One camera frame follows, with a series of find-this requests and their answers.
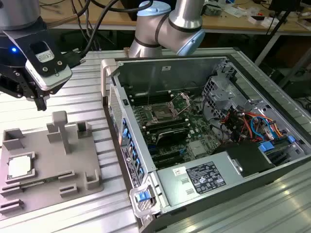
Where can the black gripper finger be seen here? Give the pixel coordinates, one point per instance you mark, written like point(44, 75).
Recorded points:
point(26, 87)

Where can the silver CPU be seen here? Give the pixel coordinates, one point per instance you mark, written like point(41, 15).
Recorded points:
point(19, 167)

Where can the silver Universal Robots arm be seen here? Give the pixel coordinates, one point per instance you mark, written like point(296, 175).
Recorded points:
point(184, 17)

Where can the black RAM slot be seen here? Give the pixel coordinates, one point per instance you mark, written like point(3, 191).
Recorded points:
point(167, 127)
point(155, 100)
point(165, 122)

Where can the CPU socket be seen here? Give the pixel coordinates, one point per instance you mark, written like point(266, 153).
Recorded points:
point(160, 114)

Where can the black expansion slot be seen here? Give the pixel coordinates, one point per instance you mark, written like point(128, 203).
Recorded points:
point(167, 155)
point(170, 161)

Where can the grey parts rack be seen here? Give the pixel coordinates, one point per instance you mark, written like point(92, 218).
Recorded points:
point(48, 165)

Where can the green RAM stick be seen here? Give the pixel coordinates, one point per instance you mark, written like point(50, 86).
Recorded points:
point(46, 181)

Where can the blue card retention tab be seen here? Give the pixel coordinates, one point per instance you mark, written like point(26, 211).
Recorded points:
point(132, 145)
point(141, 172)
point(138, 162)
point(125, 132)
point(135, 154)

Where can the thin metal locking lever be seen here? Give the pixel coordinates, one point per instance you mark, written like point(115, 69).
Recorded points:
point(148, 100)

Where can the black graphics card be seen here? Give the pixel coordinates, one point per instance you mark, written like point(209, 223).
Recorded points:
point(172, 136)

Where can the open grey PC case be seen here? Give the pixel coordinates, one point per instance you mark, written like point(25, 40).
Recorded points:
point(184, 70)

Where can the blue case latch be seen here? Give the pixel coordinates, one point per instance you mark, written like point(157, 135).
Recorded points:
point(142, 196)

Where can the green motherboard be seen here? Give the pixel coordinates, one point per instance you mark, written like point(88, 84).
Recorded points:
point(194, 123)

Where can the silver chipset heatsink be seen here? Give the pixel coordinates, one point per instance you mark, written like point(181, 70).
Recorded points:
point(197, 148)

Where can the grey power supply unit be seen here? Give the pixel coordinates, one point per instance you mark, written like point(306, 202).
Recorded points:
point(175, 191)

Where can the silver metal drive cage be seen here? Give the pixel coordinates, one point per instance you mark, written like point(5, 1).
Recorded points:
point(218, 94)

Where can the white paper sheet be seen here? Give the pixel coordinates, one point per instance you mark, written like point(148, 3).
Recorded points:
point(234, 11)

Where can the wooden workbench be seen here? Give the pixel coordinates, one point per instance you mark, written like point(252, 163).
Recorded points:
point(243, 24)

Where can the black plastic air shroud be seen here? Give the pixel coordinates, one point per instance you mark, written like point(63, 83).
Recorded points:
point(250, 157)

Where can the small white box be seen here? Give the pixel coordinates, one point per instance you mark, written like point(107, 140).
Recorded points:
point(255, 20)

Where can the blue disk carrier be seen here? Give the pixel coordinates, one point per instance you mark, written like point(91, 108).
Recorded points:
point(266, 146)

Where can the small blue clip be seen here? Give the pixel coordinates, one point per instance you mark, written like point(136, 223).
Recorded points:
point(291, 139)

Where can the black monitor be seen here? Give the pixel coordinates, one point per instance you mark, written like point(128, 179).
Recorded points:
point(284, 4)

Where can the black computer tower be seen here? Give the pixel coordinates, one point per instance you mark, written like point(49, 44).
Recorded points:
point(300, 85)

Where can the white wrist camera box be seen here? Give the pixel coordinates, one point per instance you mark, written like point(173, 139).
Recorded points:
point(48, 81)

